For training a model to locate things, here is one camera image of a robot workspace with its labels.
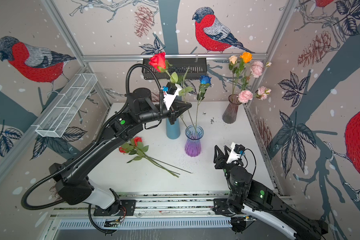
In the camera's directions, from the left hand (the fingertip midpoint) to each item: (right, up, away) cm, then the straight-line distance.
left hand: (189, 104), depth 55 cm
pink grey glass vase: (+31, -4, +51) cm, 60 cm away
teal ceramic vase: (-9, -15, +40) cm, 44 cm away
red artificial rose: (-30, -26, +39) cm, 56 cm away
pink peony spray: (+32, +7, +26) cm, 42 cm away
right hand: (+13, -20, +13) cm, 27 cm away
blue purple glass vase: (+3, -15, +29) cm, 32 cm away
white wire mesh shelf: (-66, +3, +25) cm, 70 cm away
